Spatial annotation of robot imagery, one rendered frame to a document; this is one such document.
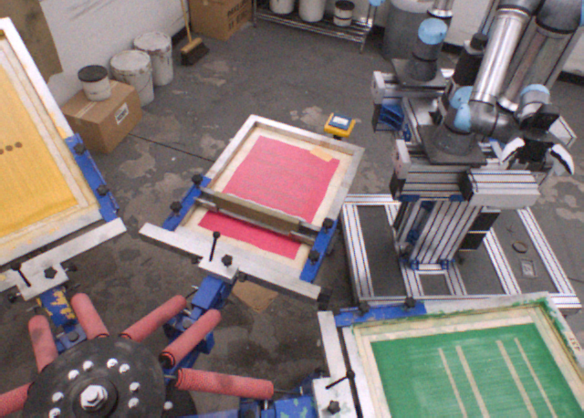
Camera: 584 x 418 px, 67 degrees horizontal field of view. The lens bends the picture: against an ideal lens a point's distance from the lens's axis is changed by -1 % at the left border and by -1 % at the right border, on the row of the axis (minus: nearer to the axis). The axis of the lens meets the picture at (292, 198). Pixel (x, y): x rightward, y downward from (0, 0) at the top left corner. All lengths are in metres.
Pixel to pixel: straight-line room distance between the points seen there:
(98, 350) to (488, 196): 1.41
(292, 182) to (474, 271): 1.35
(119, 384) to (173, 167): 2.45
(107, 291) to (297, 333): 1.14
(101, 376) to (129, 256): 1.85
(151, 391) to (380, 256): 1.85
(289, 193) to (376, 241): 1.00
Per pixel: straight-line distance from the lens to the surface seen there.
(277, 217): 1.67
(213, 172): 1.93
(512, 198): 1.90
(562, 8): 1.53
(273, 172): 1.98
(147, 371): 1.14
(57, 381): 1.19
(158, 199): 3.21
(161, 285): 2.79
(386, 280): 2.61
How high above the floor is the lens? 2.35
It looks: 48 degrees down
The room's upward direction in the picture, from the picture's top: 6 degrees clockwise
